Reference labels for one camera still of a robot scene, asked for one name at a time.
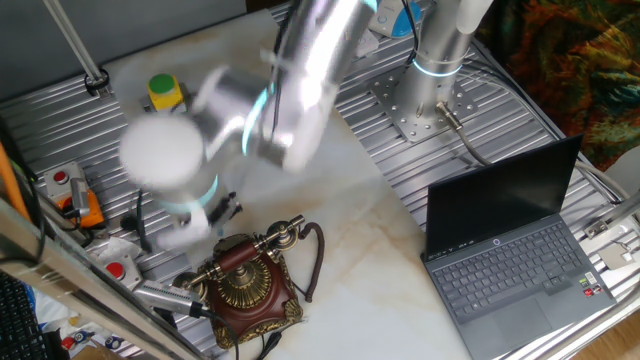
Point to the small square metal plate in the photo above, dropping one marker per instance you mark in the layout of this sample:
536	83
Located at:
615	256

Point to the grey box red button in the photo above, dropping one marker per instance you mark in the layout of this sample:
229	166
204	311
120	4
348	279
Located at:
59	179

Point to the small blue trinket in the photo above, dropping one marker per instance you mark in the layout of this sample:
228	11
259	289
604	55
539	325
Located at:
114	342

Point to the blue white round device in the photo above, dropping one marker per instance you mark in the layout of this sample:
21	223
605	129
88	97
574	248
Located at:
395	20

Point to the silver metal bracket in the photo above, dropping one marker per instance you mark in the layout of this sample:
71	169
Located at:
612	217

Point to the dark grey laptop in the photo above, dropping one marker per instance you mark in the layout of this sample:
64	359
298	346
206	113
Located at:
510	270

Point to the colourful patterned cloth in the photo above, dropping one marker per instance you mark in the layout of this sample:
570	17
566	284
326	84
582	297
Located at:
575	65

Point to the silver metal pole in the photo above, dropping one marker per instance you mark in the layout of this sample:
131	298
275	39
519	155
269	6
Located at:
72	40

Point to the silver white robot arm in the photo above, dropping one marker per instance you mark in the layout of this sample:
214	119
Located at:
170	150

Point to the small red cap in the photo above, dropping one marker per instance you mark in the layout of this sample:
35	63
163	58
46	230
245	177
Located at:
67	343

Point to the white crumpled tissue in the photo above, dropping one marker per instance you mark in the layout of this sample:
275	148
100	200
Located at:
117	246

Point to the white chair back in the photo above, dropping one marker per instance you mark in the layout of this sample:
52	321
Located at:
627	172

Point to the black pole clamp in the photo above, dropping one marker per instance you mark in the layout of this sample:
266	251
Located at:
97	82

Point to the green button yellow box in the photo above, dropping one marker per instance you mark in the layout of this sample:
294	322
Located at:
165	92

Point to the aluminium frame bar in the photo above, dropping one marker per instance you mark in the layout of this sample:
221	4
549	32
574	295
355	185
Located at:
75	280

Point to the silver robot mounting plate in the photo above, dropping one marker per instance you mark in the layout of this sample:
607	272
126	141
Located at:
395	102

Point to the brown gold phone handset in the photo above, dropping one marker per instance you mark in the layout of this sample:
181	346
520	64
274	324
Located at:
237	256

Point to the black keyboard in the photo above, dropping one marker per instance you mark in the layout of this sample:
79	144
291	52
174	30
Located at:
20	325

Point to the small silver camera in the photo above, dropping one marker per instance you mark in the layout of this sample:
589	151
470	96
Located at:
80	197

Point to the ribbed silver camera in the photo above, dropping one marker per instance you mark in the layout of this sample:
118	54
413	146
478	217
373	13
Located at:
162	295

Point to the white box red button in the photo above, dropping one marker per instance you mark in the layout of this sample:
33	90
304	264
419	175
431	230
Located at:
120	272

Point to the orange pole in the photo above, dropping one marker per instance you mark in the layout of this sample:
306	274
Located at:
9	182

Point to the brown gold rotary phone base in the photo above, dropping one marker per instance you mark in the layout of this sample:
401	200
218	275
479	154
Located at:
250	310

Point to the orange emergency stop box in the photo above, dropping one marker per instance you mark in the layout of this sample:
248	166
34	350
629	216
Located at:
95	212

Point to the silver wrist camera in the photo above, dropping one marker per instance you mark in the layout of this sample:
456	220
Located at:
187	227

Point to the white power strip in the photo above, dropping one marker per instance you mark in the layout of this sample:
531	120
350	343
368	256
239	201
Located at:
369	44

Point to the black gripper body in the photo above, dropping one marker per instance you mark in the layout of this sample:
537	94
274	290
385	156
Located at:
224	207

